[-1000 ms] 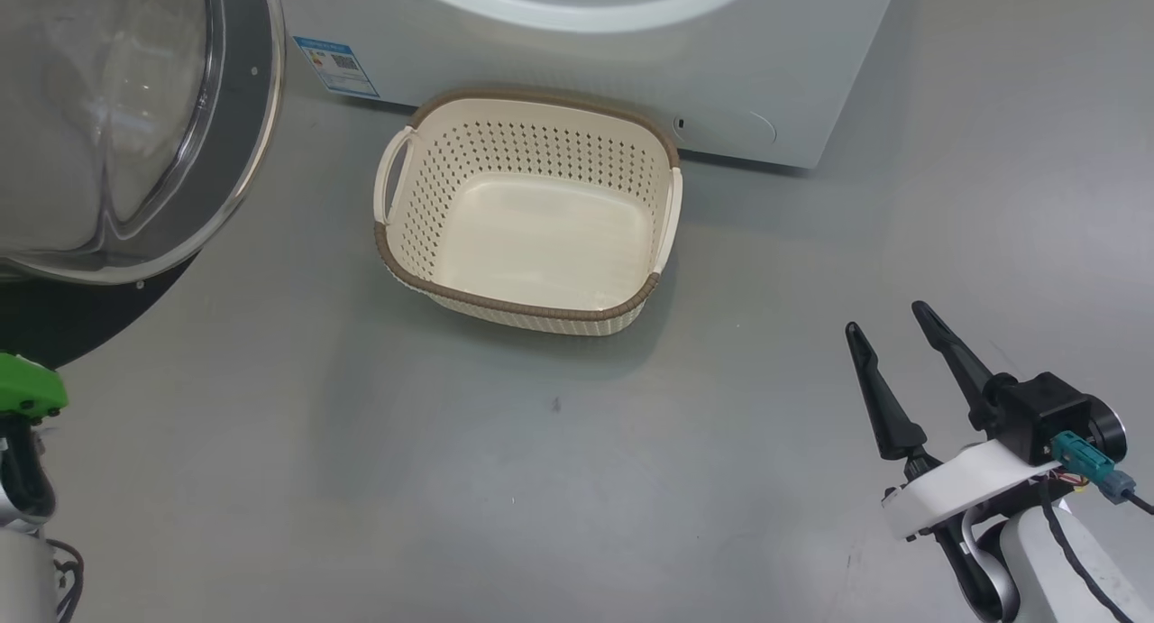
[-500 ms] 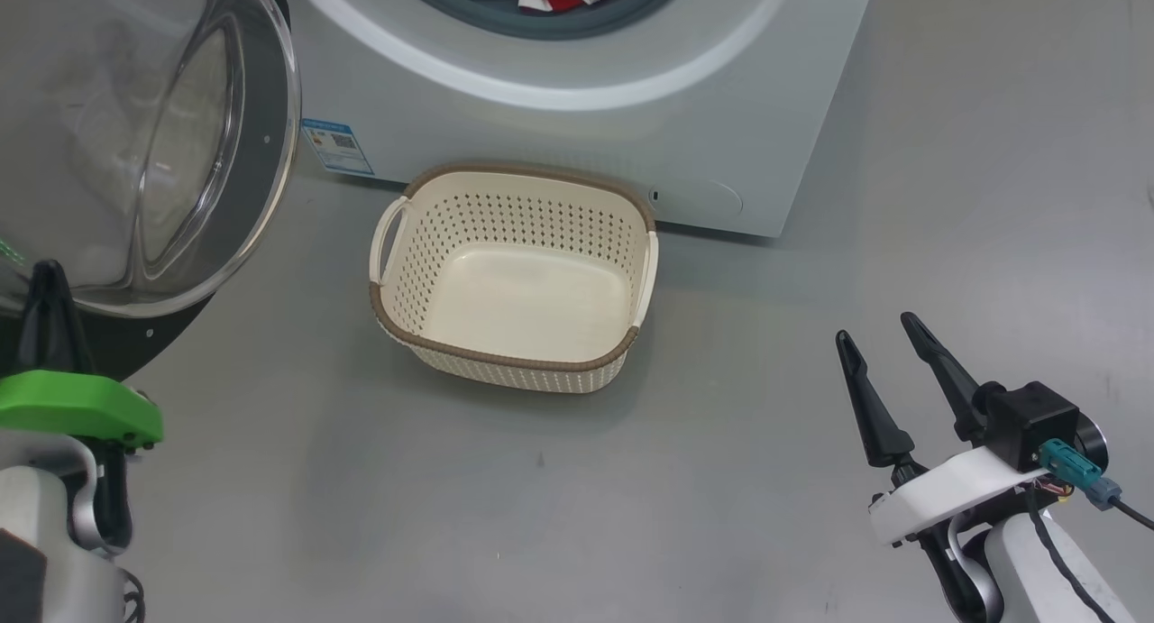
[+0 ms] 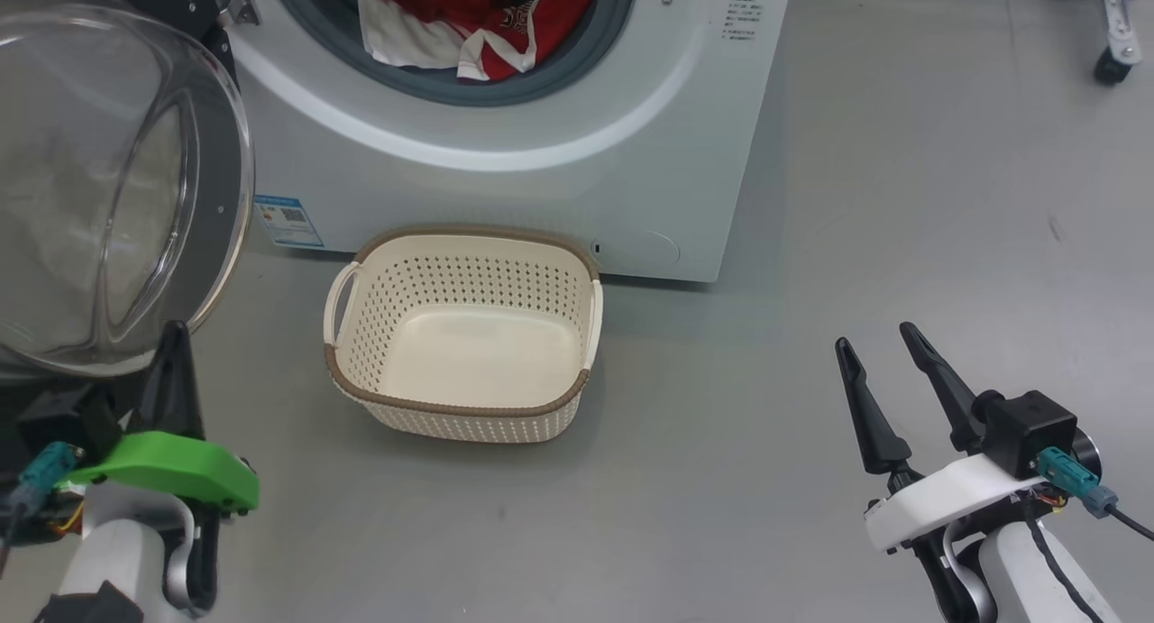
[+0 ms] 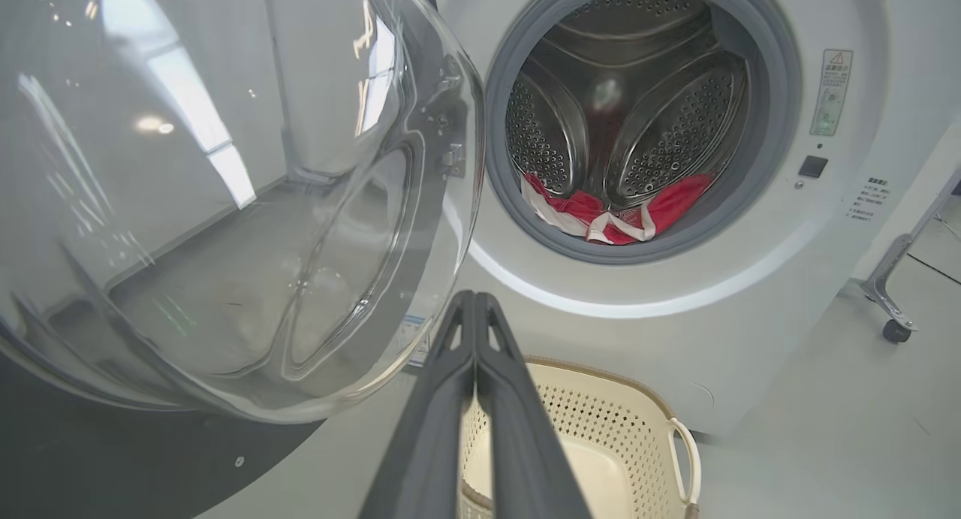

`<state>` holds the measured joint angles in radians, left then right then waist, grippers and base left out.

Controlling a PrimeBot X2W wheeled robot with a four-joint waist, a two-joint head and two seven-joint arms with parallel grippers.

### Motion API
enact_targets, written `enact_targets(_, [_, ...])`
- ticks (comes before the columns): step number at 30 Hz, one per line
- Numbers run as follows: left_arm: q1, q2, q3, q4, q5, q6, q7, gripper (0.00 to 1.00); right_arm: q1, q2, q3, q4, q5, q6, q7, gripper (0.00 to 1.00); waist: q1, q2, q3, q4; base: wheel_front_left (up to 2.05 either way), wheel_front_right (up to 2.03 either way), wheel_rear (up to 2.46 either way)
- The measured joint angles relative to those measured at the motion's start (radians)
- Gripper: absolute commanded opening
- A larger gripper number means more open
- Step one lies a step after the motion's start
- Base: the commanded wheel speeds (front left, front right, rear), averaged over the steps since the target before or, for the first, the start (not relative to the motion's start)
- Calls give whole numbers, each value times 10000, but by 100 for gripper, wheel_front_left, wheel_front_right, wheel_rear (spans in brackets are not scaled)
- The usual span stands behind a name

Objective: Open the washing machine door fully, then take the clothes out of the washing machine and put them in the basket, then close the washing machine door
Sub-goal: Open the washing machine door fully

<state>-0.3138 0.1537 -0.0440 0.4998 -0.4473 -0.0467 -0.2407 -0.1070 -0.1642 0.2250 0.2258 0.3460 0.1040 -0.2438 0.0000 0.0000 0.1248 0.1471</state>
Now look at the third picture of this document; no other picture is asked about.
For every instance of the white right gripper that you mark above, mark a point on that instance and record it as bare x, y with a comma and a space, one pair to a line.
947, 497

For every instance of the round glass washing machine door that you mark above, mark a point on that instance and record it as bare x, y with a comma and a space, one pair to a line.
90, 199

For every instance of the white washing machine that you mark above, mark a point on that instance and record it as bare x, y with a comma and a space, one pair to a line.
541, 208

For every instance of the cream perforated laundry basket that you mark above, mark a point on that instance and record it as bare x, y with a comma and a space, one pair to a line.
478, 352

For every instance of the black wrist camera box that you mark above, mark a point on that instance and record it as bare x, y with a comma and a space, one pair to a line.
1028, 429
68, 416

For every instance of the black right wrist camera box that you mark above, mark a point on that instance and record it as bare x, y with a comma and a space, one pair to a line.
1028, 429

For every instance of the grey wheeled metal stand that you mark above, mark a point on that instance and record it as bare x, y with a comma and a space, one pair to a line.
1118, 28

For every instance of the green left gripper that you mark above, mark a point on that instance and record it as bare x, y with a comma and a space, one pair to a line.
171, 465

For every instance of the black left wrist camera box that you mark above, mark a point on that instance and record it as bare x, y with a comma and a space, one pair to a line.
68, 416

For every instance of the blue white energy label sticker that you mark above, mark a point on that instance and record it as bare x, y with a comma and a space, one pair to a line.
288, 222

